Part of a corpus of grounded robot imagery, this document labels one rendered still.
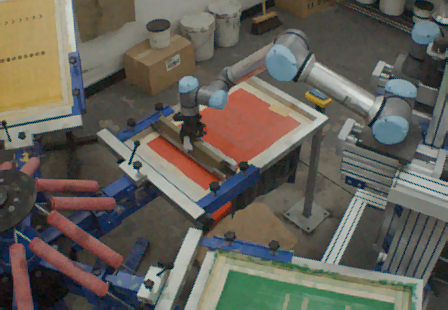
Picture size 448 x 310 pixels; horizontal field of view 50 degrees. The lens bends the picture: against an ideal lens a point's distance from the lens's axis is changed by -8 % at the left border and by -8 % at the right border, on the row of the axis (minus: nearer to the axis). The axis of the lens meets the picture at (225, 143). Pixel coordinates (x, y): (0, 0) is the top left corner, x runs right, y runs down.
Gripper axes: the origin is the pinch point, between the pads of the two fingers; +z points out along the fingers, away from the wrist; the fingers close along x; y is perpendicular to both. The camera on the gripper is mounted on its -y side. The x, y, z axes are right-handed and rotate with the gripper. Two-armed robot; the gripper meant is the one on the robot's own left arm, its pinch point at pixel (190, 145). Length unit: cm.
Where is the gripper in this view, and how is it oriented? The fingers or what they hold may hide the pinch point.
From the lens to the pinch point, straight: 221.6
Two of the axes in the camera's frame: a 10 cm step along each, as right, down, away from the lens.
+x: 7.2, -4.7, 5.0
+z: 0.3, 7.5, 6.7
